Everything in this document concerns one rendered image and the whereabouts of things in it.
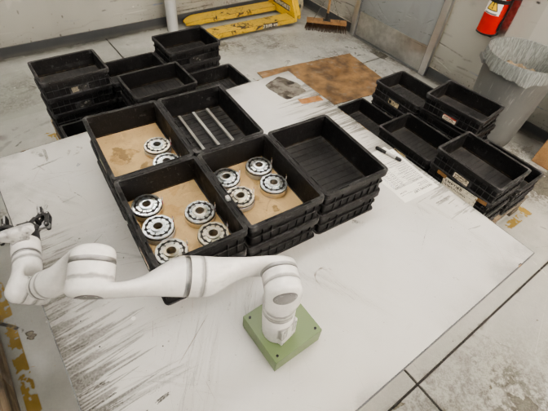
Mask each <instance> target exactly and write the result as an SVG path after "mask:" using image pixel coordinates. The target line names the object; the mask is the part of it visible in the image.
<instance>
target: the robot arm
mask: <svg viewBox="0 0 548 411"><path fill-rule="evenodd" d="M37 212H38V214H37V215H36V216H35V217H32V218H31V219H30V220H29V221H26V222H24V223H19V224H16V226H12V225H10V224H9V219H8V218H7V216H6V215H5V216H3V218H2V219H1V226H0V246H2V245H5V243H9V246H10V256H11V275H10V278H9V281H8V282H7V285H6V288H5V290H4V296H5V298H6V300H7V301H8V302H9V303H15V304H27V305H45V304H47V303H49V302H50V300H51V299H52V298H55V297H58V296H60V295H61V294H63V293H64V294H65V295H66V296H67V297H69V298H74V299H80V300H94V299H108V298H133V297H182V298H198V297H209V296H212V295H214V294H217V293H218V292H219V291H221V290H223V289H225V288H226V287H228V286H229V285H230V284H232V283H233V282H235V281H238V280H240V279H241V278H245V277H251V276H260V277H262V281H263V288H264V293H263V307H262V331H263V335H264V337H265V338H266V339H267V340H268V341H270V342H272V343H278V344H280V345H281V346H282V345H283V344H284V343H285V342H286V341H287V340H288V339H289V338H290V337H291V335H292V334H294V332H295V329H296V324H297V320H298V318H297V317H296V316H295V312H296V309H297V308H298V306H299V304H300V302H301V299H302V296H303V285H302V282H301V279H300V275H299V272H298V266H297V263H296V262H295V260H294V259H293V258H291V257H289V256H284V255H267V256H254V257H211V256H196V255H181V256H178V257H176V258H173V259H171V260H169V261H167V262H166V263H163V264H162V265H161V266H159V267H157V268H155V269H154V270H152V271H150V272H148V273H146V274H144V275H142V276H139V277H137V278H135V279H132V280H128V281H120V282H115V277H116V268H117V253H116V250H115V249H114V248H113V247H111V246H109V245H104V244H100V243H86V244H82V245H78V246H75V247H73V248H72V249H71V250H70V251H69V252H68V253H67V254H65V255H64V256H63V257H62V258H61V259H59V260H58V261H57V262H56V263H55V264H53V265H52V266H51V267H49V268H47V269H45V270H43V265H42V244H41V237H40V231H41V230H42V229H47V230H51V225H52V217H51V214H50V213H49V211H47V212H45V213H44V209H43V208H42V207H41V206H39V205H37ZM39 218H40V219H39ZM34 222H35V223H34Z"/></svg>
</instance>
